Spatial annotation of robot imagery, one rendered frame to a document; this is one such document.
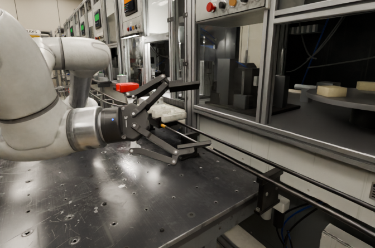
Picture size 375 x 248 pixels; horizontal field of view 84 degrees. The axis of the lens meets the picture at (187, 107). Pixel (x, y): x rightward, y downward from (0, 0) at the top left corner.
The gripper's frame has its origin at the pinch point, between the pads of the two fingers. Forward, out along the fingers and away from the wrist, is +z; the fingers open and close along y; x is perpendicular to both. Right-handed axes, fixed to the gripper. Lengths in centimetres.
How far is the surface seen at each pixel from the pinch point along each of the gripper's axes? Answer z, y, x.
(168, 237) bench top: -11.6, 27.5, -23.9
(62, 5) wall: -328, -616, -535
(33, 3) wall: -399, -597, -499
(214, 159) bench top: 12, 6, -63
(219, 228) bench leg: 4.6, 29.8, -34.9
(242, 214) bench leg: 15, 28, -41
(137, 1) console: -20, -121, -82
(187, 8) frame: 10, -75, -46
